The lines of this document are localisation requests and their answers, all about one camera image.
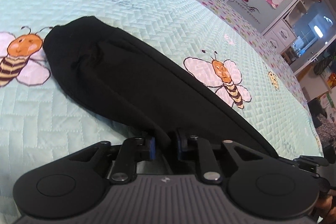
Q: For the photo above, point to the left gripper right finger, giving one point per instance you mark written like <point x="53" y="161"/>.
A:
<point x="198" y="154"/>

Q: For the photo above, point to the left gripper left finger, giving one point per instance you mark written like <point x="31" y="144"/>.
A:
<point x="131" y="152"/>

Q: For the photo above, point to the black garment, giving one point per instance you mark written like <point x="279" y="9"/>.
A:
<point x="116" y="75"/>

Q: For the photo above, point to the mint bee quilt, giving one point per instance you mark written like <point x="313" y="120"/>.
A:
<point x="56" y="156"/>

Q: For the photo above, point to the white drawer cabinet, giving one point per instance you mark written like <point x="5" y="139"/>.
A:
<point x="280" y="36"/>

